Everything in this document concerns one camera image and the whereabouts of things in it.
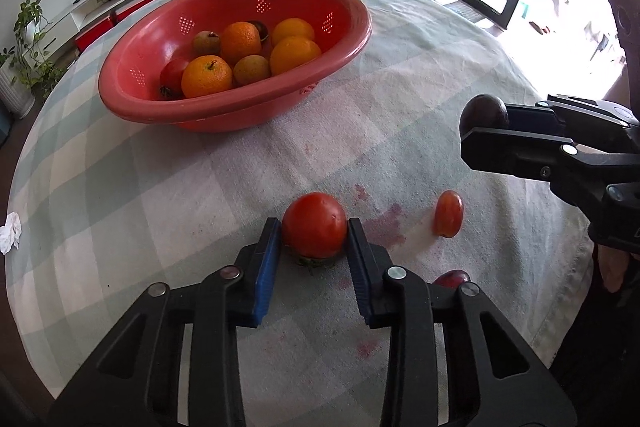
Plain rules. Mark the red grape tomato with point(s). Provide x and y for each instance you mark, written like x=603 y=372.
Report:
x=452 y=278
x=448 y=213

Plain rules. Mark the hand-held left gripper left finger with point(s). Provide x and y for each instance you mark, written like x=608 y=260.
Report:
x=265 y=267

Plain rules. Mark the red storage box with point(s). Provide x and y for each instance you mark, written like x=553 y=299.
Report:
x=94 y=36
x=135 y=4

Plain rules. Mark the mandarin with stem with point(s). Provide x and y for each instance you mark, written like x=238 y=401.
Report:
x=206 y=78

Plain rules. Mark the orange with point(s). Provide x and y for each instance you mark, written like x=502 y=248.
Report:
x=292 y=29
x=295 y=55

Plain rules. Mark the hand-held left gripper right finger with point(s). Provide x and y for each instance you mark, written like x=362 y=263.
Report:
x=361 y=267

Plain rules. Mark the dark purple plum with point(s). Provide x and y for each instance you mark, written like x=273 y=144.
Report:
x=482 y=114
x=261 y=28

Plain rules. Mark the person's right hand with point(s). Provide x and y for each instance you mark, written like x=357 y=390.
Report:
x=607 y=267

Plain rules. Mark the small plant white ribbed pot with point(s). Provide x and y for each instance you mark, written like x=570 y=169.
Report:
x=15 y=89

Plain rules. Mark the trailing pothos in white pot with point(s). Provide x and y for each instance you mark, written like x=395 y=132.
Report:
x=35 y=57

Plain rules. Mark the green white checked tablecloth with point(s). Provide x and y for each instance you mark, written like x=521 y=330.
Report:
x=150 y=207

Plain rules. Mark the crumpled white tissue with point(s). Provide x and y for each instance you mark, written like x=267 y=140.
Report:
x=10 y=232

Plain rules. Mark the brown round fruit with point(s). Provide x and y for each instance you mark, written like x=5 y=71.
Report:
x=206 y=42
x=251 y=69

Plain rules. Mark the deep orange mandarin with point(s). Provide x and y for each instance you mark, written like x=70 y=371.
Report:
x=241 y=41

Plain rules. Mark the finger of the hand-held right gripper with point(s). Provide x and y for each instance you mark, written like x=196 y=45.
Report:
x=505 y=152
x=532 y=119

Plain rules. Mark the red plastic basin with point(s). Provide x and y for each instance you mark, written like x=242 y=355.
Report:
x=250 y=112

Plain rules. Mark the tall plant in blue pot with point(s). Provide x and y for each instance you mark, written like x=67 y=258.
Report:
x=4 y=122

